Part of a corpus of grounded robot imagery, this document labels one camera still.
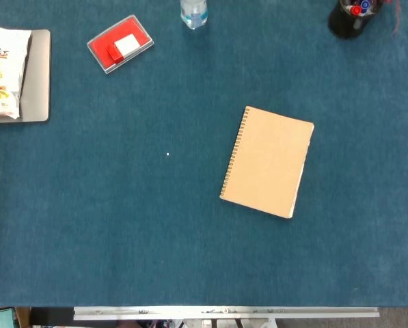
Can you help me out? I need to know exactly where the tan spiral notebook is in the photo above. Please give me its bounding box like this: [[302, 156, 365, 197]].
[[219, 105, 315, 219]]

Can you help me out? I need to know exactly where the blue felt table mat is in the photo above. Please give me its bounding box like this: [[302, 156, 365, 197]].
[[0, 0, 408, 308]]

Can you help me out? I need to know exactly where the red white stamp block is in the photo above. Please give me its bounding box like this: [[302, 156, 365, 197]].
[[107, 33, 141, 64]]

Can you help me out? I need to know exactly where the red stamp pad case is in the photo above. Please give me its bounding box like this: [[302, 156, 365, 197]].
[[86, 14, 155, 74]]

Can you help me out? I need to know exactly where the clear plastic water bottle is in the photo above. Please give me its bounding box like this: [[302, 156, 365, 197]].
[[180, 0, 209, 31]]

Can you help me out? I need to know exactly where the black pen holder cup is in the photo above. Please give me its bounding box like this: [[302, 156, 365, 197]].
[[327, 0, 384, 40]]

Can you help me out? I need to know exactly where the white snack bag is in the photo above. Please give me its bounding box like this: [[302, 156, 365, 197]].
[[0, 27, 33, 120]]

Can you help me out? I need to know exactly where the aluminium frame rail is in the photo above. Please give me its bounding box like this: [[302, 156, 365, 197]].
[[73, 306, 381, 321]]

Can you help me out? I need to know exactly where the red string tassel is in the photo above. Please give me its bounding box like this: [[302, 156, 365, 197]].
[[381, 0, 403, 34]]

